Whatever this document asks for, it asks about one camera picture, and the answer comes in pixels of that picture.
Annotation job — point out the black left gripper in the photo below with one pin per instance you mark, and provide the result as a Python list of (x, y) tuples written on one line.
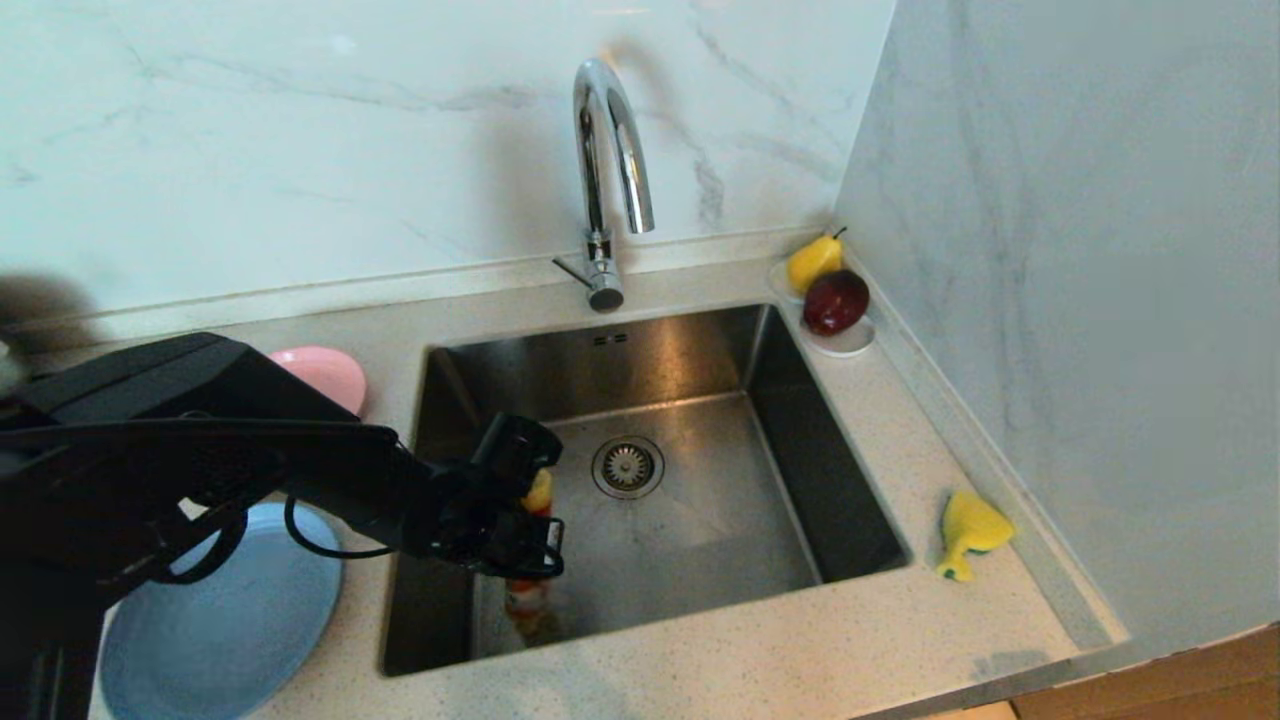
[(490, 500)]

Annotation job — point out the blue plate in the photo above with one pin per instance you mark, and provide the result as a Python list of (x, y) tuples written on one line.
[(240, 630)]

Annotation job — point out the small white dish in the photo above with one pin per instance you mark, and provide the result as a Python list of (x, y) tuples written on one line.
[(848, 346)]

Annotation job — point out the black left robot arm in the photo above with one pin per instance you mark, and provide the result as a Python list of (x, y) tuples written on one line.
[(200, 470)]

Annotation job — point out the metal sink drain strainer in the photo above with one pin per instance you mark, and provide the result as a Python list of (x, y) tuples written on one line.
[(628, 468)]

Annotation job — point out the yellow pear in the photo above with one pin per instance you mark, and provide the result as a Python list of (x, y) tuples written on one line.
[(812, 263)]

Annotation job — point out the stainless steel sink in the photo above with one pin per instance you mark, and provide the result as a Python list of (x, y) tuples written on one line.
[(700, 560)]

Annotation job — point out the pink plate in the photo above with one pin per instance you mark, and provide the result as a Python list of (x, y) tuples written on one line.
[(330, 375)]

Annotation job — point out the orange dish soap bottle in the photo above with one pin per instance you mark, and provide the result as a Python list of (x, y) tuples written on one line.
[(540, 495)]

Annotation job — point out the yellow sponge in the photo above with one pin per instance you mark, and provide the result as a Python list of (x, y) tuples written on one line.
[(975, 525)]

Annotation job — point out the dark red apple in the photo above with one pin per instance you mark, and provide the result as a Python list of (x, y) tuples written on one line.
[(835, 303)]

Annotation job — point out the chrome gooseneck faucet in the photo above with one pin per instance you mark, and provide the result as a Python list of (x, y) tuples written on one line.
[(598, 250)]

